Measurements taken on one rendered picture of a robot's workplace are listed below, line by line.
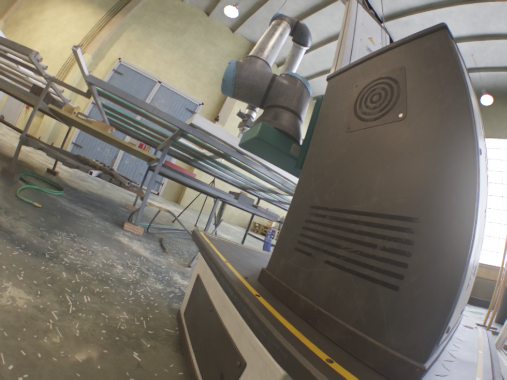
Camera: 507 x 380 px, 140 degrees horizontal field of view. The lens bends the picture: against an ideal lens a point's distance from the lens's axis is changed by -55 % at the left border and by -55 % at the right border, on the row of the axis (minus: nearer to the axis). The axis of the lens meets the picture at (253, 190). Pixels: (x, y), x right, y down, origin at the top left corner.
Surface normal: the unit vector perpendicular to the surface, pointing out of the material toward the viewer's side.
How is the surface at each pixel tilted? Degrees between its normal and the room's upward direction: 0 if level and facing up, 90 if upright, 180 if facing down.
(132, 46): 90
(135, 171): 90
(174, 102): 90
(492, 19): 180
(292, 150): 90
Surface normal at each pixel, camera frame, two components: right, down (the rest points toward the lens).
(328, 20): -0.36, 0.92
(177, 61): 0.55, 0.08
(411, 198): -0.84, -0.38
